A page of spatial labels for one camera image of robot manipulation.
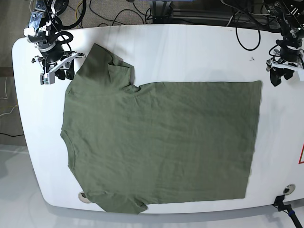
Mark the white camera bracket left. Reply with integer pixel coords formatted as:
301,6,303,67
31,51,86,85

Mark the yellow cable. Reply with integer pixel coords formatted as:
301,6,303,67
74,0,80,29

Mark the black clamp with cable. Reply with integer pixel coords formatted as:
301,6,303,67
272,195,303,228

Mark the white camera bracket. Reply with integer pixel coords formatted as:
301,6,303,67
266,58,304,81
31,51,86,85

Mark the left table grommet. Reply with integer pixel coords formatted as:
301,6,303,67
78,191,91,204

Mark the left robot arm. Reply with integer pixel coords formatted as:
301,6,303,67
264,0,304,86

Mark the right table grommet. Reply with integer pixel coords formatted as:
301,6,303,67
283,184,296,195

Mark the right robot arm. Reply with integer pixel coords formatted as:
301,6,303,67
24,0,77,85

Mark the aluminium frame post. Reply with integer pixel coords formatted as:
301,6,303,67
149,0,172,24

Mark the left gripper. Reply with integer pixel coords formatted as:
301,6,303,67
270,38,303,86

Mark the white camera bracket right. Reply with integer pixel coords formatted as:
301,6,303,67
266,58,304,81

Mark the green T-shirt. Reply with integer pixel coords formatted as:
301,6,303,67
61,44,262,214

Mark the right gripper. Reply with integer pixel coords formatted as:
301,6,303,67
38,42,75,80

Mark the red triangle sticker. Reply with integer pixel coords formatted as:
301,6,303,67
298,145,304,164

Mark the table grommet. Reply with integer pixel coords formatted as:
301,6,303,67
78,191,91,204
283,184,296,195

